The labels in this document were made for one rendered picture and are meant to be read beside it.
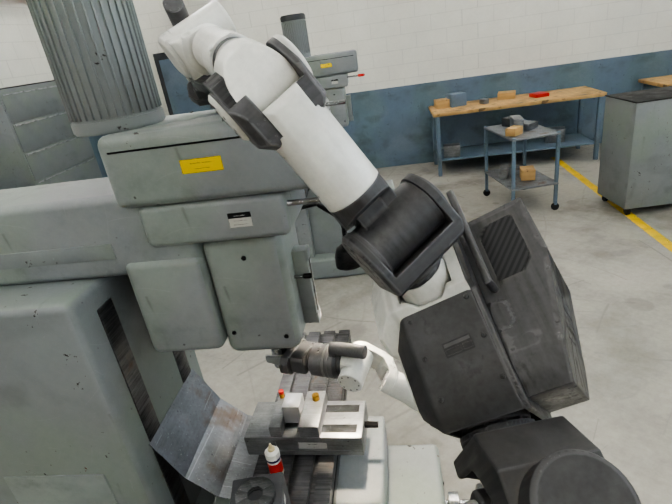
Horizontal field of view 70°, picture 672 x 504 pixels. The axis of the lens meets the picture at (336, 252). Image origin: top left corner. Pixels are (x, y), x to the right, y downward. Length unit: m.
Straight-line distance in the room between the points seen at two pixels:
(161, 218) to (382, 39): 6.64
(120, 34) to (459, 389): 0.93
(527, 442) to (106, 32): 1.03
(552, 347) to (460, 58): 7.06
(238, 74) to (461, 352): 0.49
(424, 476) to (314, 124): 1.29
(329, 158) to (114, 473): 1.11
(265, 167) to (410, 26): 6.66
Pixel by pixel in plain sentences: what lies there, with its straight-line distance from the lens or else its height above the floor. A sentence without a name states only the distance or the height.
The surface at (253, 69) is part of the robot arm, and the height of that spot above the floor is 1.99.
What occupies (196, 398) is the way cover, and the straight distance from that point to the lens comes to 1.66.
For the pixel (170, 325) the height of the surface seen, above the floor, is 1.43.
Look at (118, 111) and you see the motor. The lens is 1.13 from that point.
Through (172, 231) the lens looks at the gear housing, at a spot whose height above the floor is 1.67.
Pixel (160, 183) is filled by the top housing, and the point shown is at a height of 1.78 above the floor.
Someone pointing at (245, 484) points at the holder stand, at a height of 1.12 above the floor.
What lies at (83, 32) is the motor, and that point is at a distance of 1.13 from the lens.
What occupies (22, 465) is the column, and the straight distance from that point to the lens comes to 1.63.
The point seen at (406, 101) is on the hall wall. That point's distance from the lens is 7.62.
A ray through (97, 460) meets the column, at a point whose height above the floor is 1.10.
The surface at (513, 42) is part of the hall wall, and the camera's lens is 7.78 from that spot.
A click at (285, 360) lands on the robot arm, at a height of 1.26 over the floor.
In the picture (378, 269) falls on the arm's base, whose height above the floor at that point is 1.71.
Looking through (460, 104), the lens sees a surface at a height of 0.91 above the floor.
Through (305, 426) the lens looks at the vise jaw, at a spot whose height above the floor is 1.03.
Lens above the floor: 2.01
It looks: 24 degrees down
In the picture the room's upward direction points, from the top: 9 degrees counter-clockwise
